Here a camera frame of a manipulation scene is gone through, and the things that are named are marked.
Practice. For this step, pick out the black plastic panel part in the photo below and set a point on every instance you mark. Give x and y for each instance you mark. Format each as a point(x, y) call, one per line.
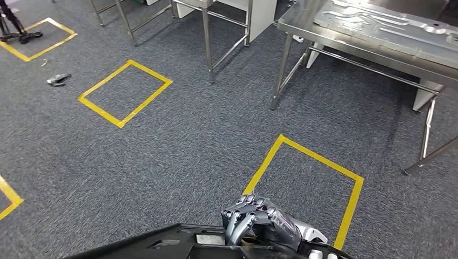
point(118, 246)

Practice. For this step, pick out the large stamped metal plate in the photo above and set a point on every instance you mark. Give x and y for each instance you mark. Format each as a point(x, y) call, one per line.
point(375, 28)

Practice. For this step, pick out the black tripod stand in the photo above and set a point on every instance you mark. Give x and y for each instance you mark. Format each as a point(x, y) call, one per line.
point(27, 35)

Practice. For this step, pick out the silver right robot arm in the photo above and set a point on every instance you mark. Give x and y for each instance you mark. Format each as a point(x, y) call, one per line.
point(311, 232)

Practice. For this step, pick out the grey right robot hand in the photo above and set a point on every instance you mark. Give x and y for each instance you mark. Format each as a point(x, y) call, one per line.
point(272, 225)

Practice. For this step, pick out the grey metal bracket piece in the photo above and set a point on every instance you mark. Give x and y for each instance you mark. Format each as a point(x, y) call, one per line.
point(59, 79)

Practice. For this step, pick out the steel workbench table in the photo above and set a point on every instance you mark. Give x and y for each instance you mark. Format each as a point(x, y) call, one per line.
point(297, 21)

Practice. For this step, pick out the small metal hook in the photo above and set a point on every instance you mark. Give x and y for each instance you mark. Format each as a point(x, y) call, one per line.
point(44, 63)

